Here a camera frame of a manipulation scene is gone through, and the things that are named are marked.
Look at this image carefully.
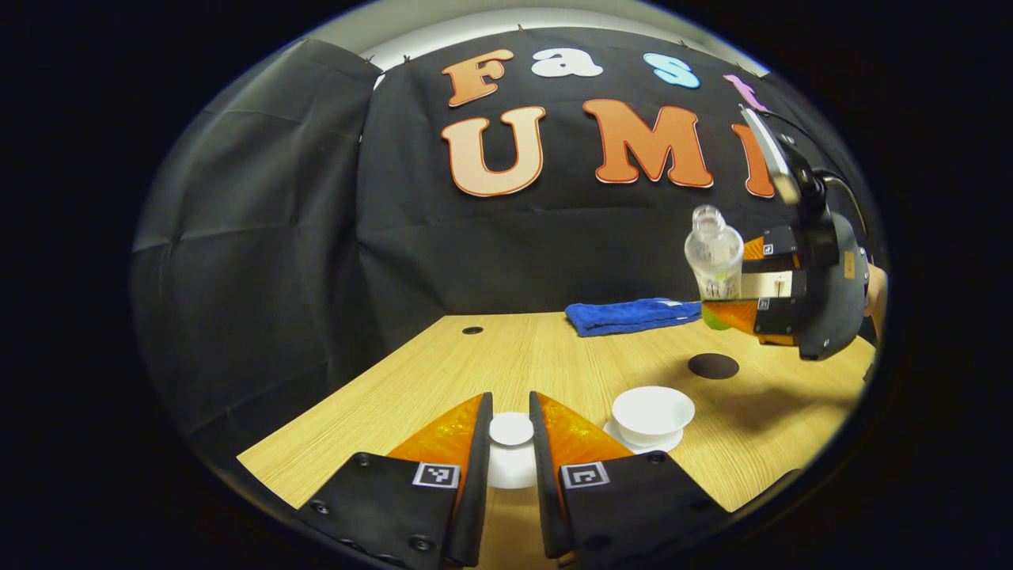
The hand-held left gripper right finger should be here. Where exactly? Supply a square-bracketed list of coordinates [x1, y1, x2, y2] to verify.
[529, 390, 733, 569]

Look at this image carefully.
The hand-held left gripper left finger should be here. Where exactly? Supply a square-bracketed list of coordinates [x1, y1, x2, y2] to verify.
[297, 392, 495, 569]

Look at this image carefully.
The clear plastic water bottle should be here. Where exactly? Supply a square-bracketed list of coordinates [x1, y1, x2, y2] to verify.
[685, 204, 746, 331]

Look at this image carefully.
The dark round coaster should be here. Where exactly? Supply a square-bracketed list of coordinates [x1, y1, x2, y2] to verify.
[688, 353, 740, 380]

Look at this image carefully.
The white teacup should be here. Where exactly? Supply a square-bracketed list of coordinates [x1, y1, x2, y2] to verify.
[612, 386, 696, 447]

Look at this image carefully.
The white saucer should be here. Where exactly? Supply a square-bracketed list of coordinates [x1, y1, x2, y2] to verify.
[603, 418, 685, 455]

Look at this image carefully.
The blue towel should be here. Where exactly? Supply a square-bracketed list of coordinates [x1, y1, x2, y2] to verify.
[565, 298, 705, 338]

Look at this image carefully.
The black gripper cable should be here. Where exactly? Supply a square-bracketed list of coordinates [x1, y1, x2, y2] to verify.
[818, 169, 869, 238]

